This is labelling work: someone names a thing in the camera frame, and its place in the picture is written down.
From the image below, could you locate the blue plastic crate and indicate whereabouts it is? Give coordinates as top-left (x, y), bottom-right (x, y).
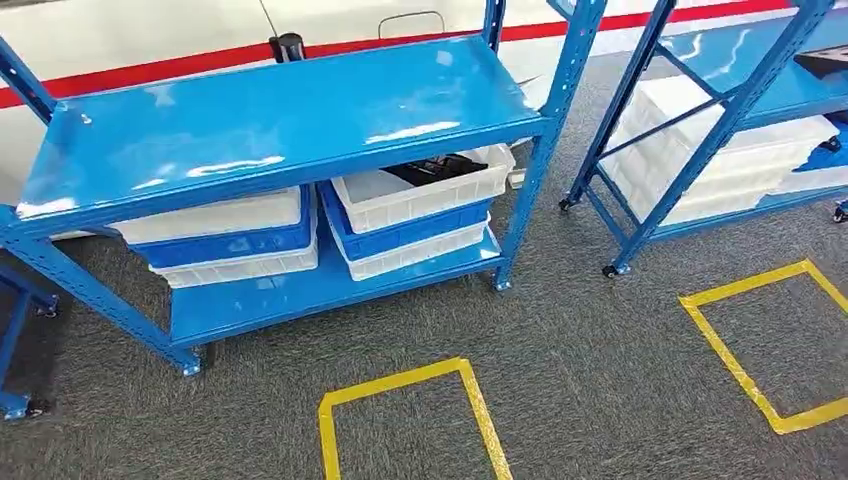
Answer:
top-left (317, 180), bottom-right (493, 264)
top-left (129, 187), bottom-right (317, 270)

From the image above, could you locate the white plastic crate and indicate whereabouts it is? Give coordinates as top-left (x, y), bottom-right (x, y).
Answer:
top-left (324, 213), bottom-right (493, 283)
top-left (771, 164), bottom-right (848, 197)
top-left (109, 186), bottom-right (304, 247)
top-left (606, 74), bottom-right (842, 193)
top-left (148, 228), bottom-right (321, 290)
top-left (598, 155), bottom-right (796, 228)
top-left (330, 143), bottom-right (517, 235)

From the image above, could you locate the black part in crate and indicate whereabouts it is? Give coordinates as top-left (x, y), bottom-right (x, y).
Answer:
top-left (382, 154), bottom-right (490, 189)

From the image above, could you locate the yellow floor tape square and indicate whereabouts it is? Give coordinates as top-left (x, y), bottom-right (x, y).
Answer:
top-left (317, 357), bottom-right (515, 480)
top-left (678, 259), bottom-right (848, 437)

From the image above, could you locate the blue metal shelf rack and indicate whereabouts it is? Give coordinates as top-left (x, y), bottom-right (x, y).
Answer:
top-left (0, 261), bottom-right (61, 423)
top-left (559, 0), bottom-right (848, 280)
top-left (0, 0), bottom-right (608, 379)

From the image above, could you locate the thin wire loop handle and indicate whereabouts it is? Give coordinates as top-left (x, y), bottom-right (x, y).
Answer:
top-left (377, 10), bottom-right (447, 40)

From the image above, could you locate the black cylindrical post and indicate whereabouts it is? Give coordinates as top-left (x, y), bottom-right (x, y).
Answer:
top-left (268, 31), bottom-right (307, 65)

